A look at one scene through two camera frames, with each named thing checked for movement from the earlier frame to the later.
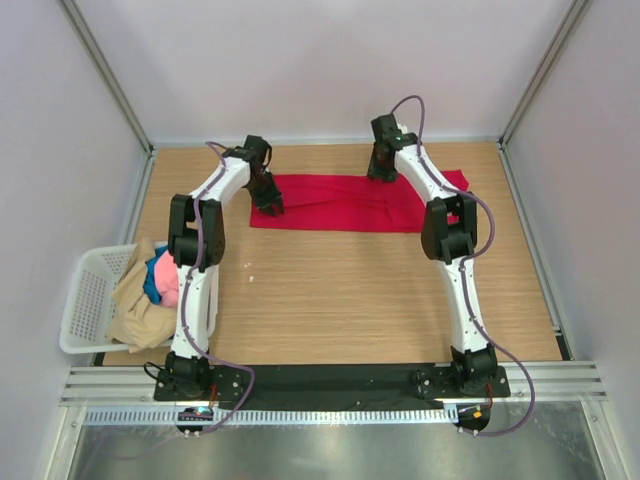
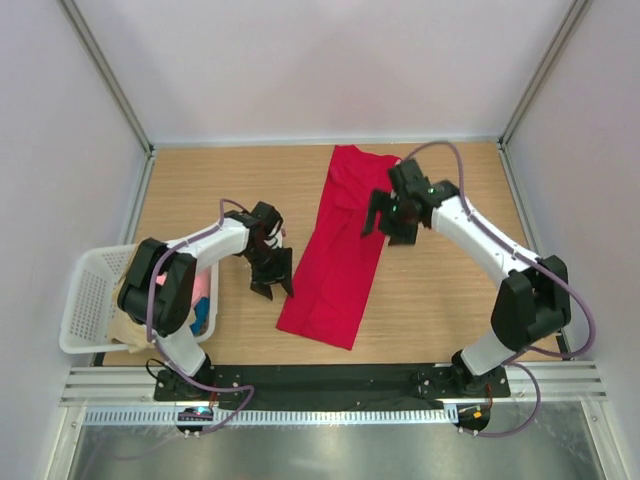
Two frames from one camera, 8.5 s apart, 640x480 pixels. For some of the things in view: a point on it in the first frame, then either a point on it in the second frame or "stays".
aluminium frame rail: x=555 y=382 stays
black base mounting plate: x=329 y=386 stays
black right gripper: x=380 y=168 -> x=391 y=216
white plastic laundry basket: x=90 y=310 stays
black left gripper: x=266 y=195 -> x=270 y=265
